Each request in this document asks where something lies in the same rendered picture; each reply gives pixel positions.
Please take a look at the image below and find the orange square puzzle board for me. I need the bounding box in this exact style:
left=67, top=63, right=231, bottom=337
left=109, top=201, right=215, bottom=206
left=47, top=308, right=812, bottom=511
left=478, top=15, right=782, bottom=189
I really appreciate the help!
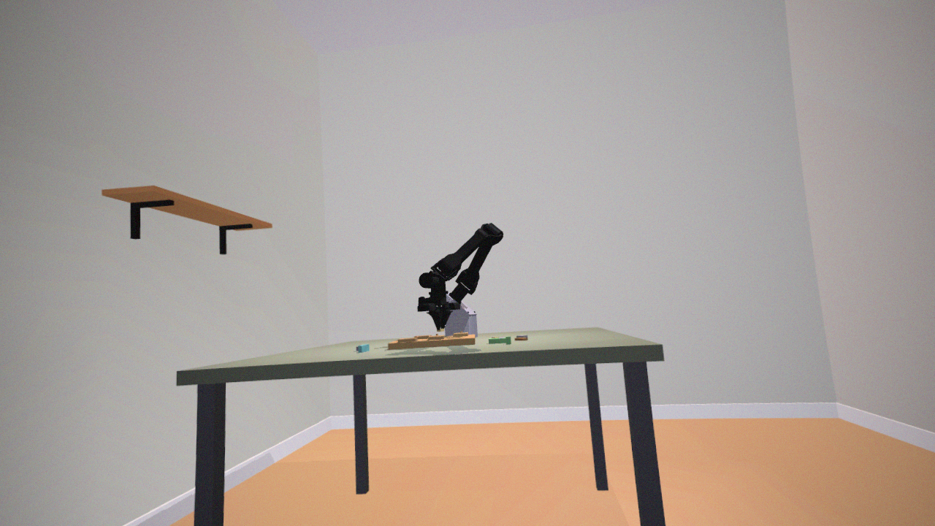
left=389, top=331, right=476, bottom=349

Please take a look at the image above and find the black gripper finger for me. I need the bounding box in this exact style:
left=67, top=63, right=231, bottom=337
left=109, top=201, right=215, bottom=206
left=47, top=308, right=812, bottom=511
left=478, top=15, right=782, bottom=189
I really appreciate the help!
left=440, top=310, right=453, bottom=329
left=427, top=311, right=443, bottom=330

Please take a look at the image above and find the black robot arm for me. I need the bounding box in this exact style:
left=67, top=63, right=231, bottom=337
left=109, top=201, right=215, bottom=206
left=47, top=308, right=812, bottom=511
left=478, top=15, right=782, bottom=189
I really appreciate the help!
left=419, top=223, right=503, bottom=304

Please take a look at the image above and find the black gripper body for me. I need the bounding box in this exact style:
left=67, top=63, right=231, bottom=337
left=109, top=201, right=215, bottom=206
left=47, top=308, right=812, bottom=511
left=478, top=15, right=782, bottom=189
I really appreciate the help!
left=418, top=289, right=460, bottom=312

